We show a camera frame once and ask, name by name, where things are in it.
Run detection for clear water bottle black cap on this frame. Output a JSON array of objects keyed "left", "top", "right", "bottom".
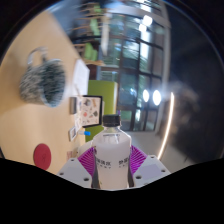
[{"left": 91, "top": 113, "right": 132, "bottom": 191}]

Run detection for group of green-seated wooden chairs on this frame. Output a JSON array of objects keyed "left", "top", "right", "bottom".
[{"left": 71, "top": 3, "right": 111, "bottom": 63}]

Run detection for round pendant lamp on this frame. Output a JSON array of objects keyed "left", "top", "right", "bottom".
[{"left": 152, "top": 89, "right": 163, "bottom": 107}]

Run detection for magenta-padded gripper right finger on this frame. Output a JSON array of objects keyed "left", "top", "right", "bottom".
[{"left": 128, "top": 143, "right": 172, "bottom": 188}]

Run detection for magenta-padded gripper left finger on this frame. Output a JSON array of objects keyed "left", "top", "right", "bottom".
[{"left": 56, "top": 146, "right": 99, "bottom": 189}]

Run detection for small blue-capped bottle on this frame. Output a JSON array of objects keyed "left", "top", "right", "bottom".
[{"left": 78, "top": 129, "right": 92, "bottom": 137}]

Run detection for sticker-covered black tablet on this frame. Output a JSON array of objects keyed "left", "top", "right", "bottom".
[{"left": 79, "top": 94, "right": 104, "bottom": 129}]

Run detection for flat round red coaster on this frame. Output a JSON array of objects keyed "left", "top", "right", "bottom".
[{"left": 32, "top": 143, "right": 53, "bottom": 171}]

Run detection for black-and-white speckled mug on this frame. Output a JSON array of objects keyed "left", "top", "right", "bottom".
[{"left": 18, "top": 46, "right": 67, "bottom": 108}]

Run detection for white paper sheets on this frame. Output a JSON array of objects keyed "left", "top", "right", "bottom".
[{"left": 72, "top": 59, "right": 91, "bottom": 98}]

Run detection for long curved ceiling light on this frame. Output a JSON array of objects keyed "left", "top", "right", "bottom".
[{"left": 156, "top": 91, "right": 176, "bottom": 161}]

